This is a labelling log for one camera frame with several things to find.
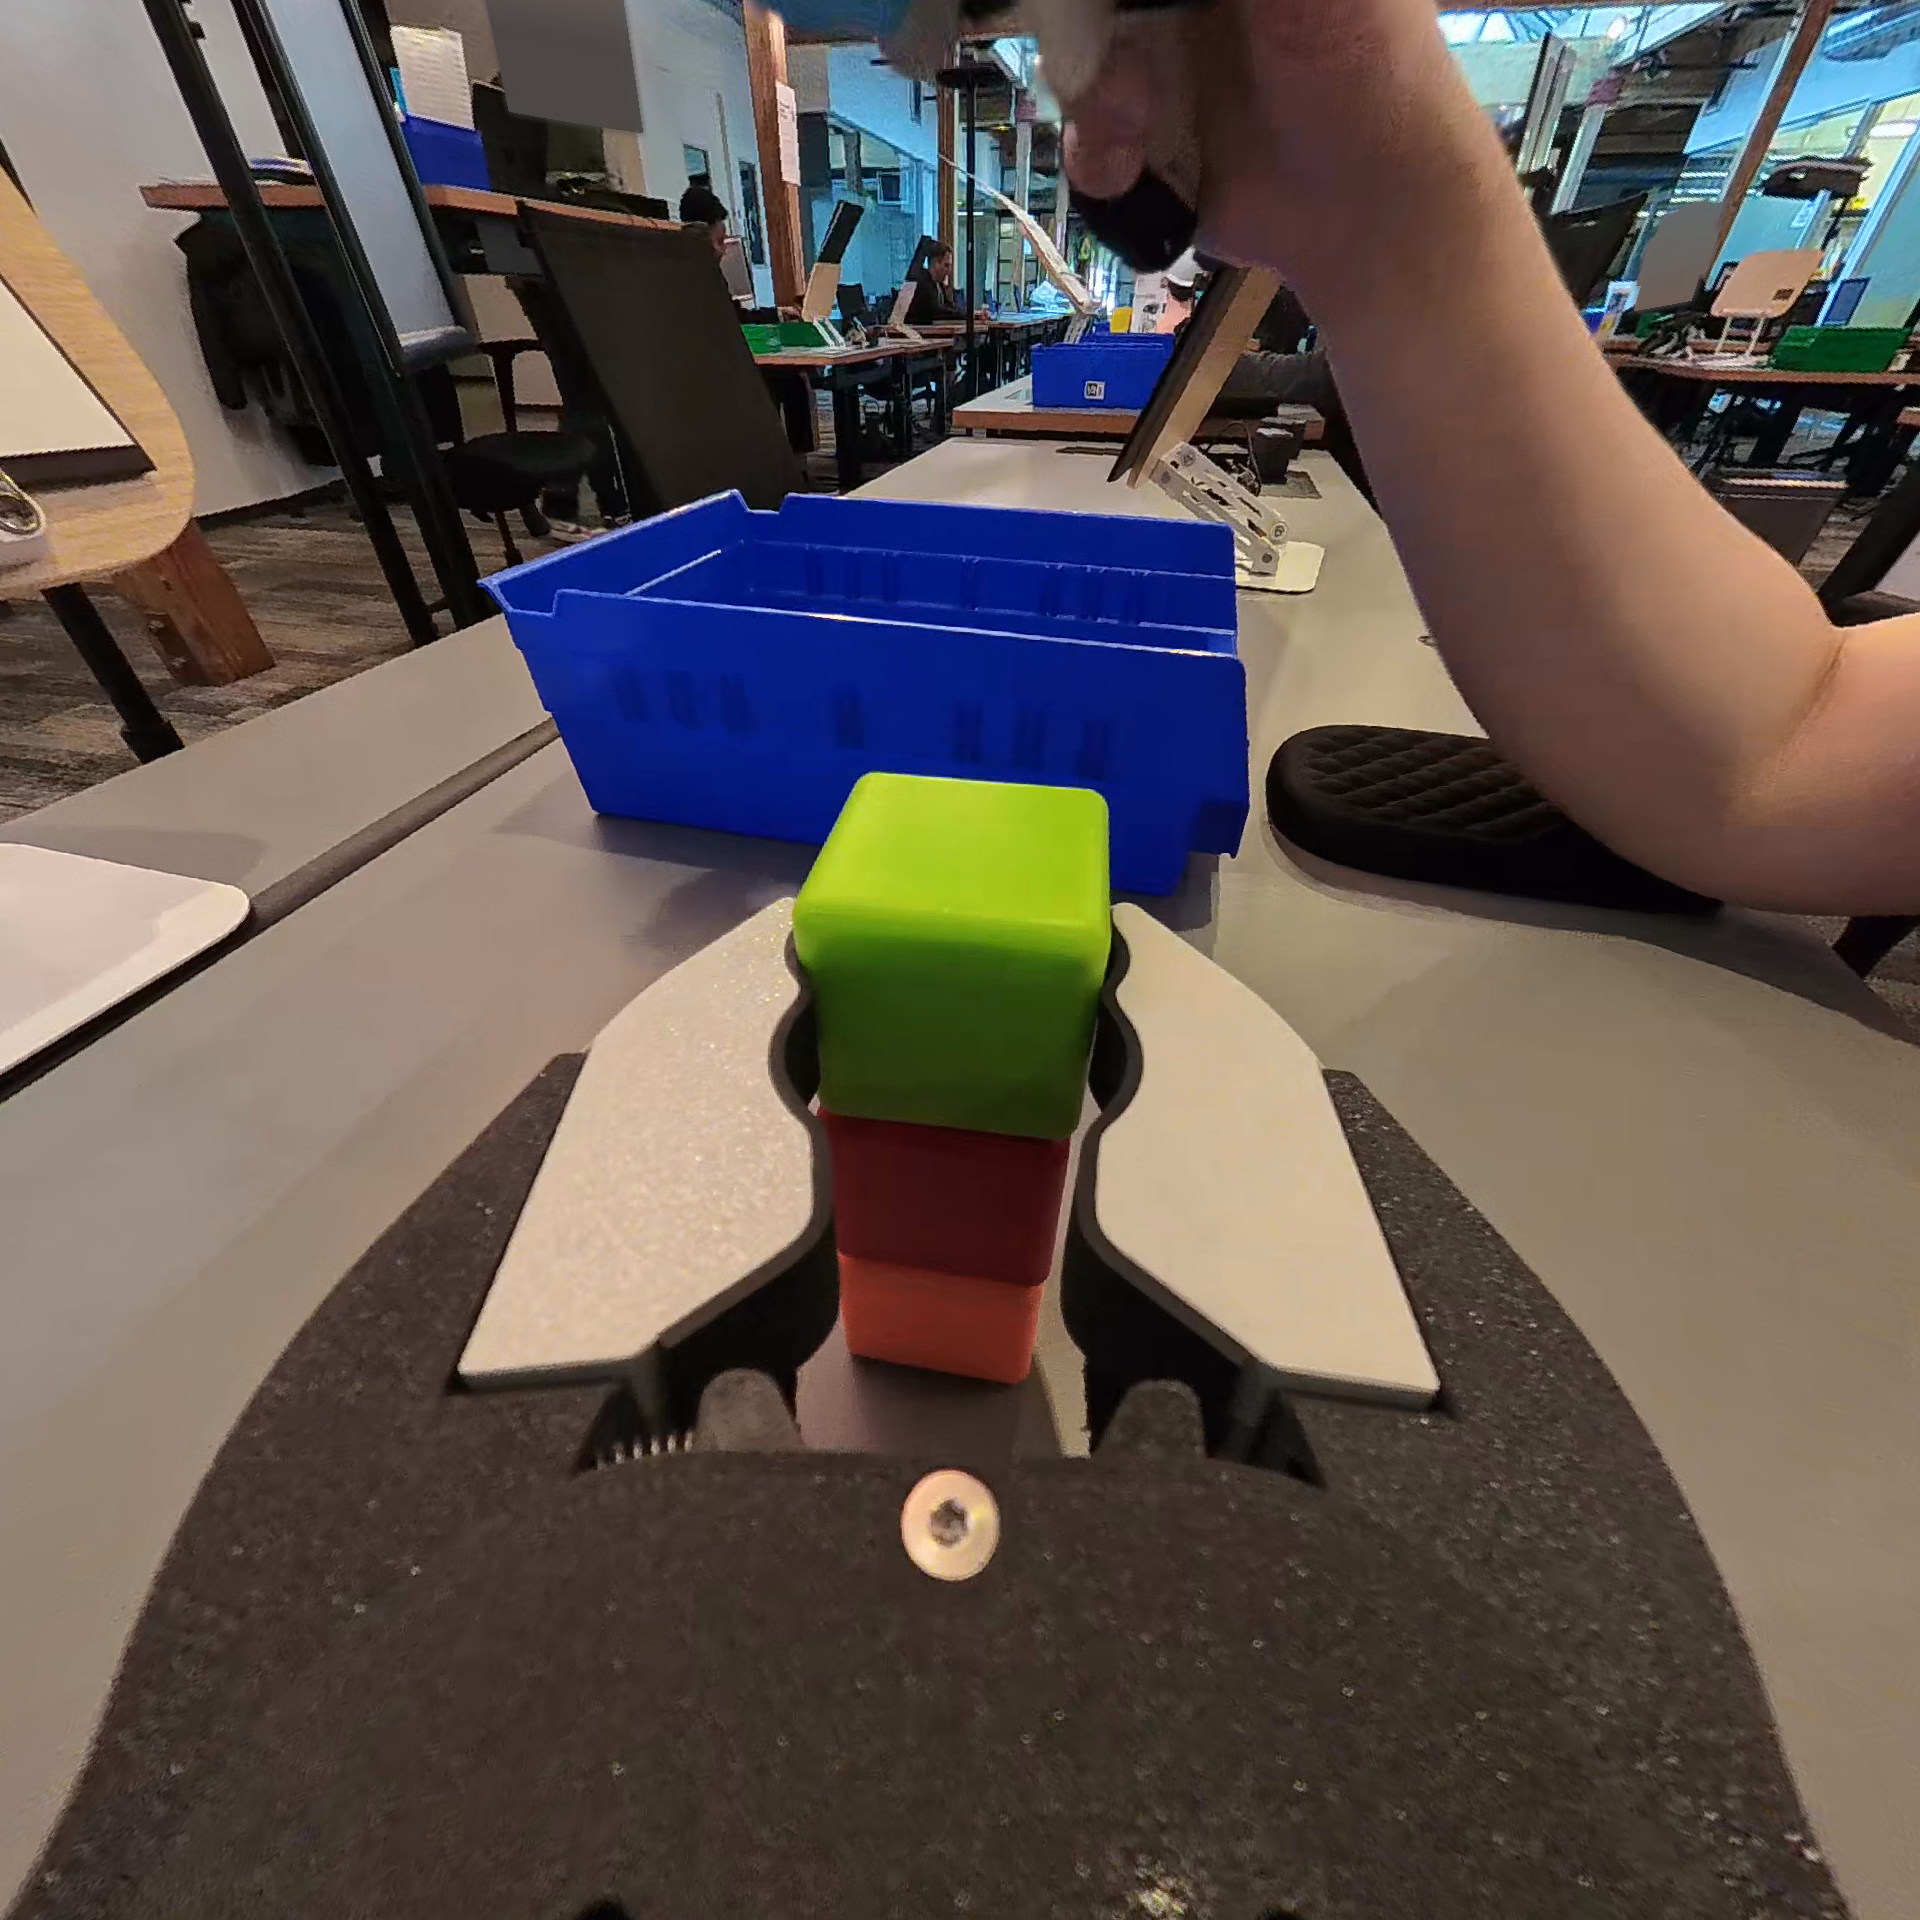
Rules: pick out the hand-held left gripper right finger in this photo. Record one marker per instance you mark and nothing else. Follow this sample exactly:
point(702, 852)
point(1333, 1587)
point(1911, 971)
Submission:
point(1250, 1201)

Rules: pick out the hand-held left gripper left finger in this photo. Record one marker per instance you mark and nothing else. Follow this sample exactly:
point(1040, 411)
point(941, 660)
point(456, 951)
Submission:
point(659, 1188)

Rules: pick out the red cube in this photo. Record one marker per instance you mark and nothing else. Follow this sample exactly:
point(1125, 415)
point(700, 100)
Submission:
point(944, 1201)

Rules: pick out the orange cube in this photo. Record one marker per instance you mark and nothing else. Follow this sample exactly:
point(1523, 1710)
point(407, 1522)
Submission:
point(941, 1322)

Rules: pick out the green cube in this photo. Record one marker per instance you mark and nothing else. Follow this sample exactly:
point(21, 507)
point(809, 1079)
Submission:
point(952, 960)

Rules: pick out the blue plastic bin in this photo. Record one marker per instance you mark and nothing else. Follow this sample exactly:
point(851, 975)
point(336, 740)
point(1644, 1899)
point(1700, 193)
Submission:
point(898, 708)

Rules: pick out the person's right forearm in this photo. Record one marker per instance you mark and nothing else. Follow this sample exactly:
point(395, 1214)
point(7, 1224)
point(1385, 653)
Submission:
point(1622, 598)

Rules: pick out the person's right hand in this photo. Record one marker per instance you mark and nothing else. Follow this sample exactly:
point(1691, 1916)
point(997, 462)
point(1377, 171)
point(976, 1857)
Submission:
point(1303, 134)

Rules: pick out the blue bin with white label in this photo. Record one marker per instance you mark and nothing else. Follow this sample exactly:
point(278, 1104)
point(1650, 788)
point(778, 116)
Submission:
point(1102, 372)

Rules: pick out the black wrist rest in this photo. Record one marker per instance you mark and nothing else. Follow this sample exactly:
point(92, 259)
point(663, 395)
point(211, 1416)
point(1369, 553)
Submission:
point(1442, 811)

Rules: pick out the black office chair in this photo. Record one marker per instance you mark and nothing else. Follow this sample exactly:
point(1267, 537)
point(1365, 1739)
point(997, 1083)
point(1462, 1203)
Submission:
point(659, 362)

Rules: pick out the white document stand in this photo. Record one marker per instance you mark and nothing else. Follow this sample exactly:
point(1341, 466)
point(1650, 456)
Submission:
point(89, 944)

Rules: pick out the black easel frame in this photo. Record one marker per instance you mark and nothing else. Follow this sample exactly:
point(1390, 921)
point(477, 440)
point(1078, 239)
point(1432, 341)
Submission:
point(325, 228)

